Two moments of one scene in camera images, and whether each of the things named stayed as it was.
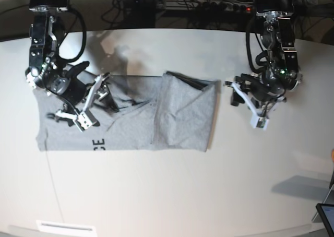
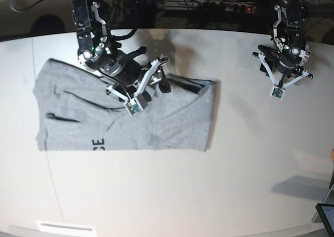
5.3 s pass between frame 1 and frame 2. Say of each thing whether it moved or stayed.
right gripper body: moved
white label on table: stayed
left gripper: moved
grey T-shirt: stayed
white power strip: stayed
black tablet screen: stayed
